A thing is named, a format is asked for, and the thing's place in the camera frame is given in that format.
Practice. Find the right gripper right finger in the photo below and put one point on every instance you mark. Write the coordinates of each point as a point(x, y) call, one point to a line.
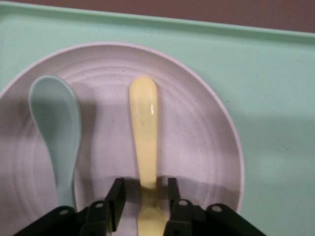
point(184, 221)

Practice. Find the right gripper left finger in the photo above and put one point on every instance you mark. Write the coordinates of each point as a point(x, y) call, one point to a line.
point(98, 218)

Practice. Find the beige speckled round plate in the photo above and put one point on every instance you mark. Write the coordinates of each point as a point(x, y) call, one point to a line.
point(197, 135)

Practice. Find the teal plastic spoon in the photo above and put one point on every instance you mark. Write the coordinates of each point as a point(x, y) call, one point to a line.
point(56, 123)

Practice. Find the yellow plastic fork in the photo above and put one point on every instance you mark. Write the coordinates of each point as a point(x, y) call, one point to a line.
point(145, 123)

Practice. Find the light green rectangular tray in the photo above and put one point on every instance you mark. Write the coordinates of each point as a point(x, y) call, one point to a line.
point(270, 110)

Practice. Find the brown table mat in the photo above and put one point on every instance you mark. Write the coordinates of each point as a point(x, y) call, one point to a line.
point(221, 9)

